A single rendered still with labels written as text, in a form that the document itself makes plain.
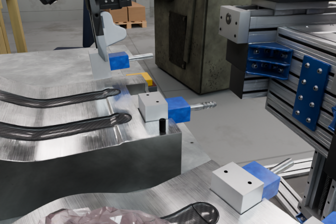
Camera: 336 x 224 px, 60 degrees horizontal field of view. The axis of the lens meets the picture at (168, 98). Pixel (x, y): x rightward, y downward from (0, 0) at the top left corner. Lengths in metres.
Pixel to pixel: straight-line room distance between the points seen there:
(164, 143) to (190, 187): 0.08
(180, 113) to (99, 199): 0.20
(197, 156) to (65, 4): 6.55
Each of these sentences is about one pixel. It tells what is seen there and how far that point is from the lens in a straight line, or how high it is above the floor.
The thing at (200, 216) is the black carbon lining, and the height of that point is 0.85.
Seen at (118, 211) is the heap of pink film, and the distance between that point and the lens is 0.29.
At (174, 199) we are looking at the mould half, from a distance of 0.37.
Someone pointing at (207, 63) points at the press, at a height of 0.33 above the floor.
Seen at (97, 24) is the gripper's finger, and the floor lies 1.01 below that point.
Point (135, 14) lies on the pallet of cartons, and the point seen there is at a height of 0.26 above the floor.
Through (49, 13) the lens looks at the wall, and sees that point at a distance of 7.03.
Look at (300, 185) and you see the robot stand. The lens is 1.49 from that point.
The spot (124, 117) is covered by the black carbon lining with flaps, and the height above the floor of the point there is 0.89.
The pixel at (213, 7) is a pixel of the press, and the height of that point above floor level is 0.80.
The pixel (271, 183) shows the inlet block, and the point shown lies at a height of 0.87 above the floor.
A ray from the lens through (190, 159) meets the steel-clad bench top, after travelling 0.52.
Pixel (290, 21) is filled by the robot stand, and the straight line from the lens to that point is 0.95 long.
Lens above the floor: 1.11
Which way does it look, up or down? 25 degrees down
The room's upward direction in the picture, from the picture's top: straight up
